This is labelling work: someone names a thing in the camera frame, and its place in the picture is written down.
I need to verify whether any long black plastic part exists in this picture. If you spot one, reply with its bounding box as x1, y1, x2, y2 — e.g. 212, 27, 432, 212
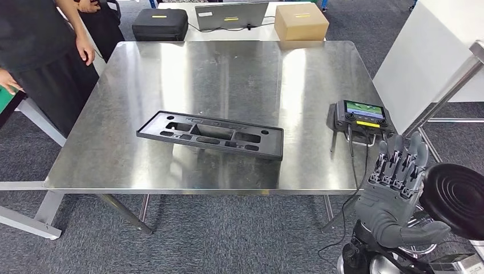
136, 110, 284, 162

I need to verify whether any black laptop cable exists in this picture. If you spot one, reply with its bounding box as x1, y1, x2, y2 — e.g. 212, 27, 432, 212
188, 22, 276, 33

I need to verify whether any green top table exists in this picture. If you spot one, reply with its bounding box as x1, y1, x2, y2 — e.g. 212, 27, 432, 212
0, 86, 67, 241

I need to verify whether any white cabinet panel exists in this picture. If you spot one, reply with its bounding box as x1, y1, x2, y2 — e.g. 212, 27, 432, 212
372, 0, 484, 135

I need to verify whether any black controller cable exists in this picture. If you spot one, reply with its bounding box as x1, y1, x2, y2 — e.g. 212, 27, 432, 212
317, 132, 373, 269

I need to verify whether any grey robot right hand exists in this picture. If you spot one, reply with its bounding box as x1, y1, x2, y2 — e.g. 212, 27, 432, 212
354, 131, 453, 248

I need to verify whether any person's hand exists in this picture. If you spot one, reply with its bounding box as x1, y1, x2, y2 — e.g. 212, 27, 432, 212
77, 0, 101, 14
75, 34, 96, 67
0, 68, 25, 95

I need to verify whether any black round stool chrome base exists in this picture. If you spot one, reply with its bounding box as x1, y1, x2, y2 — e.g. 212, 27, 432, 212
397, 162, 484, 258

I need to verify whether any black remote controller with screen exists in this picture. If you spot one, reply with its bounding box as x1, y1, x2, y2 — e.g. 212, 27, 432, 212
332, 99, 395, 158

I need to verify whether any person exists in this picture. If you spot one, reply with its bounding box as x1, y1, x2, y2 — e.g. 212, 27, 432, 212
0, 0, 100, 139
77, 0, 126, 63

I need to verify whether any brown cardboard box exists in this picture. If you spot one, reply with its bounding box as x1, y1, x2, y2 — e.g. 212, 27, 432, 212
274, 3, 330, 42

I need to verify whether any silver laptop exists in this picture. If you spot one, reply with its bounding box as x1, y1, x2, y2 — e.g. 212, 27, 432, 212
195, 2, 270, 32

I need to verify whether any stainless steel workbench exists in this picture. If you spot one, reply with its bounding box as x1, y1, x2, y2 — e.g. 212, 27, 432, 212
402, 39, 484, 163
43, 41, 396, 235

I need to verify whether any black carrying case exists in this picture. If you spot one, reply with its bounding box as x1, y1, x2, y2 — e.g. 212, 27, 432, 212
131, 8, 189, 42

